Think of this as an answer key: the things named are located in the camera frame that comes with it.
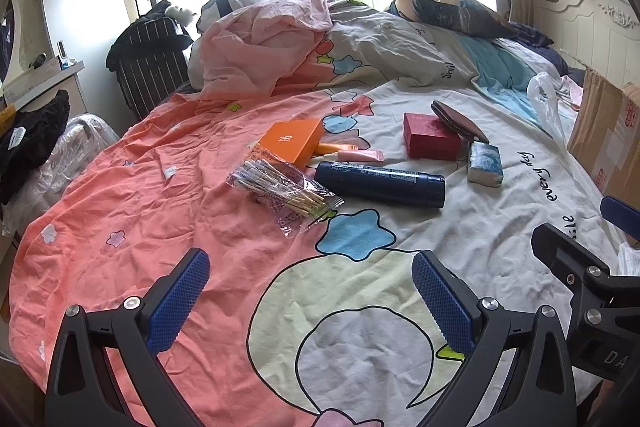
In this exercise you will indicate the orange box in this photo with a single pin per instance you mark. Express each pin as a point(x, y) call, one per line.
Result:
point(290, 139)

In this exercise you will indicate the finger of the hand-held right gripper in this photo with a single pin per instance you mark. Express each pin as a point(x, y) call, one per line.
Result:
point(565, 252)
point(622, 213)

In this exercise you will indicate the clear plastic bag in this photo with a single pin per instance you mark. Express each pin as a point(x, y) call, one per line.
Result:
point(75, 157)

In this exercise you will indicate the red box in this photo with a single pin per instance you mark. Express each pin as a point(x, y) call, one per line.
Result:
point(430, 134)

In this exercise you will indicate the white plush toy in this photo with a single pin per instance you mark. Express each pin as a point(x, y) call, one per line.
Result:
point(181, 13)

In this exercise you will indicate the printed pillow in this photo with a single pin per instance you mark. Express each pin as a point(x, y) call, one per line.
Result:
point(450, 9)

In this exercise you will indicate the brown leather wallet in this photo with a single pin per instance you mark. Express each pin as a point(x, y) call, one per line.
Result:
point(457, 119)

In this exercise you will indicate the dark blue bottle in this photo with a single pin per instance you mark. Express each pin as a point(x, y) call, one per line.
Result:
point(380, 182)

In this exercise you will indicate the pink sheet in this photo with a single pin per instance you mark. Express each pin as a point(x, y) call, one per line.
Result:
point(250, 42)

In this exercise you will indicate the pink garment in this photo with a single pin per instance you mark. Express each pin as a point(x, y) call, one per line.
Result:
point(572, 92)

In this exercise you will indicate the pink tube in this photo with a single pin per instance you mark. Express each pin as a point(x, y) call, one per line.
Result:
point(360, 154)

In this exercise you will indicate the cardboard box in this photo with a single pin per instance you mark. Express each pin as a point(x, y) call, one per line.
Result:
point(605, 132)

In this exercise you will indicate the grey white cloth bundle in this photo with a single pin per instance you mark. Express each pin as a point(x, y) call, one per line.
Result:
point(235, 2)

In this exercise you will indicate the orange tube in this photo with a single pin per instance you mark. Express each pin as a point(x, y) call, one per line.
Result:
point(327, 149)

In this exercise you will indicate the white headboard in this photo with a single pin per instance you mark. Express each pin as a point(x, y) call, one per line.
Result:
point(590, 27)

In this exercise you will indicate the black striped suitcase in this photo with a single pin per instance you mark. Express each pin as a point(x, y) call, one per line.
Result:
point(145, 67)

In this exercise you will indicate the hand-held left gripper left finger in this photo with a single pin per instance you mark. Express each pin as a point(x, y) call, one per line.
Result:
point(185, 297)

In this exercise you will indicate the small black item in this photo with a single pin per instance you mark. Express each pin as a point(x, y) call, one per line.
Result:
point(37, 61)

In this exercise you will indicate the bag of cotton swabs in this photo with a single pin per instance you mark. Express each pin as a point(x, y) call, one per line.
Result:
point(280, 187)

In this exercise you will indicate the tissue pack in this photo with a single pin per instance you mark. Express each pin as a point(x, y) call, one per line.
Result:
point(484, 163)

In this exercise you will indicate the teal small packet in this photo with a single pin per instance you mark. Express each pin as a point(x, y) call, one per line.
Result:
point(67, 64)

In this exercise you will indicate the white plastic bag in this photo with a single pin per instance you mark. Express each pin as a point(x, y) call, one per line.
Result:
point(629, 259)
point(542, 102)

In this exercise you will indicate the long white box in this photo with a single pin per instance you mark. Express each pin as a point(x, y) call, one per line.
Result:
point(30, 78)

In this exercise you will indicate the printed duvet cover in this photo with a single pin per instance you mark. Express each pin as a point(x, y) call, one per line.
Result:
point(200, 217)

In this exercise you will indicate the black cloth with tag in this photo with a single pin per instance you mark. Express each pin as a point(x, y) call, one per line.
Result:
point(30, 142)

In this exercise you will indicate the white dressing table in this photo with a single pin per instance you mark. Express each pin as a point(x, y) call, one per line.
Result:
point(60, 87)

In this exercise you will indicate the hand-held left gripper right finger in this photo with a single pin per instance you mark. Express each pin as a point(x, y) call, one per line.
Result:
point(442, 302)

